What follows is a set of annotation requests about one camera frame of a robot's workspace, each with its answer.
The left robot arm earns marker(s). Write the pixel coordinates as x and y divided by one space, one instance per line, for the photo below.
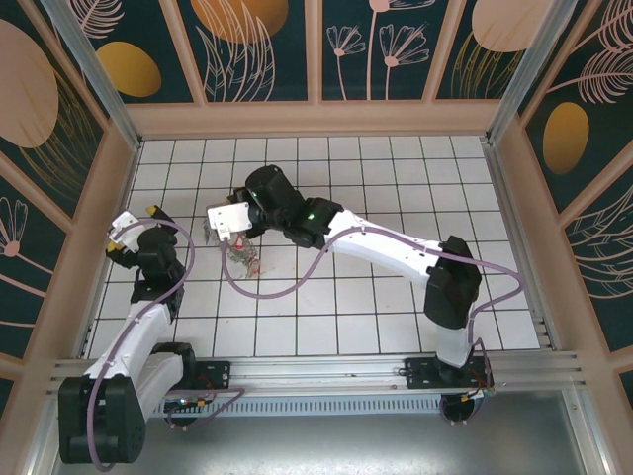
133 341

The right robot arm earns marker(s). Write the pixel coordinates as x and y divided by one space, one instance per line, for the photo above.
386 242

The grey metal sheet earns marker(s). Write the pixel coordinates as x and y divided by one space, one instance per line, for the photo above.
316 445

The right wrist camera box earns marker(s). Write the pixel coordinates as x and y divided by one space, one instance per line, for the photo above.
227 218

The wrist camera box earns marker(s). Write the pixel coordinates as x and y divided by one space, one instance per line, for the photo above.
227 218
126 230

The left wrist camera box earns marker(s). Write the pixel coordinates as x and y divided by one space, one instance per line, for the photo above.
126 230

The aluminium corner post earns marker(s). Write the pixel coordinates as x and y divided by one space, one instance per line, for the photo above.
99 84
524 74

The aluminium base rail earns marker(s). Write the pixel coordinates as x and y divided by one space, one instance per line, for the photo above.
316 371

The aluminium side rail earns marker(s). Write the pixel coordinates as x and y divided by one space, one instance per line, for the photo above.
509 222

